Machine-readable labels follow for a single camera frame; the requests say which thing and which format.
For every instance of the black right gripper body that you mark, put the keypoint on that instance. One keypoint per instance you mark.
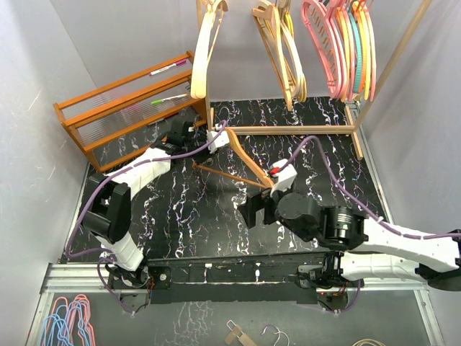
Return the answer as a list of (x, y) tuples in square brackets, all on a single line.
[(276, 216)]

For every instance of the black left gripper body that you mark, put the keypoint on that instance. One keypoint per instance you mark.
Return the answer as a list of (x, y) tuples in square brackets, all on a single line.
[(193, 145)]

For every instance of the cream thin plastic hanger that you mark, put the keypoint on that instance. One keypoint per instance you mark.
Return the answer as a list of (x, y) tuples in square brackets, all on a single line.
[(199, 71)]

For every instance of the beige hanger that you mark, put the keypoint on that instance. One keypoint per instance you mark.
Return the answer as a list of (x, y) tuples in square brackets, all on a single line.
[(295, 54), (288, 47)]

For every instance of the thick pink plastic hanger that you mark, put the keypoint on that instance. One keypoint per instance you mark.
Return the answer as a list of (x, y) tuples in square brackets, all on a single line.
[(337, 25)]

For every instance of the yellow metal hanger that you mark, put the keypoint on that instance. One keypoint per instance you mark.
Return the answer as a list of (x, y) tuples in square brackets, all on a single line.
[(373, 77)]

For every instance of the teal wire hanger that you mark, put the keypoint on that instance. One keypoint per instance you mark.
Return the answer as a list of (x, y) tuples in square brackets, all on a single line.
[(361, 33)]

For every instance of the orange plastic hanger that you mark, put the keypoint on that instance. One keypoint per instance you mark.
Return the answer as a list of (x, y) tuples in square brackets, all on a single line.
[(366, 48)]

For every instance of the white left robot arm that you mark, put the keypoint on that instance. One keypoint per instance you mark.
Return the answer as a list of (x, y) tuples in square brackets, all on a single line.
[(107, 212)]

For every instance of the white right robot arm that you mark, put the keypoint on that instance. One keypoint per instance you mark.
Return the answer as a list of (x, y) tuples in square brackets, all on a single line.
[(357, 246)]

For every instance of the green capped marker pen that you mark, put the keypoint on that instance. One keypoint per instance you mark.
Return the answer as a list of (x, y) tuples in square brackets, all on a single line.
[(159, 101)]

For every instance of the orange wooden shelf rack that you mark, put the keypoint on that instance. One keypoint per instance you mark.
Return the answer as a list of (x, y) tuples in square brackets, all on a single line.
[(105, 115)]

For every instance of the purple capped marker pen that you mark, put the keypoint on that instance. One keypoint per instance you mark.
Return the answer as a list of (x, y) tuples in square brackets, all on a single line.
[(165, 68)]

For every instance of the light wooden clothes rack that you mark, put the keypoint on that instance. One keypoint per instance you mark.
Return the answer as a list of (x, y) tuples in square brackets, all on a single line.
[(324, 116)]

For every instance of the wooden clip hanger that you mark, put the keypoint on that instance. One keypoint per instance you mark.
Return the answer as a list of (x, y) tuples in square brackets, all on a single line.
[(236, 333)]

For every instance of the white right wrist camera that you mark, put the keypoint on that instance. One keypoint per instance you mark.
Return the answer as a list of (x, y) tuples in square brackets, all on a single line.
[(284, 175)]

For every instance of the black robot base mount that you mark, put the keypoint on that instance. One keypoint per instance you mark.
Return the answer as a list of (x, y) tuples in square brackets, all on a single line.
[(294, 276)]

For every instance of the blue and pink wire hangers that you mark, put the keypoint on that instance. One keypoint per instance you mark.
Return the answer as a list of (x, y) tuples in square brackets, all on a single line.
[(69, 323)]

